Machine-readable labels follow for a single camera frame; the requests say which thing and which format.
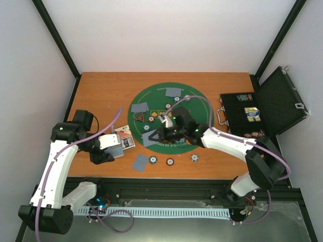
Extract dark red poker chip stack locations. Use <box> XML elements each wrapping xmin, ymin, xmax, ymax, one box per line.
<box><xmin>166</xmin><ymin>158</ymin><xmax>175</xmax><ymax>166</ymax></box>

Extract black red triangular dealer button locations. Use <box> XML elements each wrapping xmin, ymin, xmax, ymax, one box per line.
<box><xmin>133</xmin><ymin>112</ymin><xmax>145</xmax><ymax>122</ymax></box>

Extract round green poker mat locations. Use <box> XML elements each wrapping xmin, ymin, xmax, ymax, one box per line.
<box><xmin>127</xmin><ymin>82</ymin><xmax>216</xmax><ymax>155</ymax></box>

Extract blue gold card deck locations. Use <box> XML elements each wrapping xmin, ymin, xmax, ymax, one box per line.
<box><xmin>244</xmin><ymin>107</ymin><xmax>261</xmax><ymax>122</ymax></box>

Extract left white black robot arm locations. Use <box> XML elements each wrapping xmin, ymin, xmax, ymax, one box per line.
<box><xmin>18</xmin><ymin>110</ymin><xmax>121</xmax><ymax>239</ymax></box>

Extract light blue cable duct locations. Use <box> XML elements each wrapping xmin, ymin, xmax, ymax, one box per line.
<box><xmin>74</xmin><ymin>206</ymin><xmax>231</xmax><ymax>219</ymax></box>

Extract grey playing card deck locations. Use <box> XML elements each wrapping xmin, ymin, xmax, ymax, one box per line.
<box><xmin>104</xmin><ymin>146</ymin><xmax>124</xmax><ymax>159</ymax></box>

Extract multicolour chip row in case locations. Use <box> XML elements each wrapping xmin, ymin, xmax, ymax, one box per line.
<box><xmin>236</xmin><ymin>94</ymin><xmax>253</xmax><ymax>102</ymax></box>

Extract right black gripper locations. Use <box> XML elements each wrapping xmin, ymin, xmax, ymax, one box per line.
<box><xmin>149</xmin><ymin>124</ymin><xmax>187</xmax><ymax>144</ymax></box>

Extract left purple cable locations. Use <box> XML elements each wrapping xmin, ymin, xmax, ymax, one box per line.
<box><xmin>34</xmin><ymin>107</ymin><xmax>134</xmax><ymax>242</ymax></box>

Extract red white chips in case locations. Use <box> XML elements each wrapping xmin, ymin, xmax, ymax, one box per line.
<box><xmin>243</xmin><ymin>130</ymin><xmax>265</xmax><ymax>139</ymax></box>

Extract black poker case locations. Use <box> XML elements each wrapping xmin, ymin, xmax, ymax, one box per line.
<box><xmin>217</xmin><ymin>67</ymin><xmax>309</xmax><ymax>137</ymax></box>

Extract dark red chips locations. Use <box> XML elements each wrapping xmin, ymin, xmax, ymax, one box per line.
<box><xmin>165</xmin><ymin>103</ymin><xmax>172</xmax><ymax>110</ymax></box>
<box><xmin>148</xmin><ymin>115</ymin><xmax>155</xmax><ymax>123</ymax></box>

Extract blue patterned playing card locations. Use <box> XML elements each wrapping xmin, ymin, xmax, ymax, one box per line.
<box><xmin>131</xmin><ymin>102</ymin><xmax>149</xmax><ymax>113</ymax></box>

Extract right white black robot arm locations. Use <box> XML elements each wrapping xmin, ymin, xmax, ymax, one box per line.
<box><xmin>148</xmin><ymin>106</ymin><xmax>290</xmax><ymax>204</ymax></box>

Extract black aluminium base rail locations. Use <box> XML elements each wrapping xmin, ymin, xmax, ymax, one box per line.
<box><xmin>63</xmin><ymin>177</ymin><xmax>303</xmax><ymax>208</ymax></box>

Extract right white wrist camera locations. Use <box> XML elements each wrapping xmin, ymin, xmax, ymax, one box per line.
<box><xmin>158</xmin><ymin>113</ymin><xmax>174</xmax><ymax>129</ymax></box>

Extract blue white poker chip stack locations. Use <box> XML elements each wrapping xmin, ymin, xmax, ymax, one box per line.
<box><xmin>190</xmin><ymin>154</ymin><xmax>199</xmax><ymax>162</ymax></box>

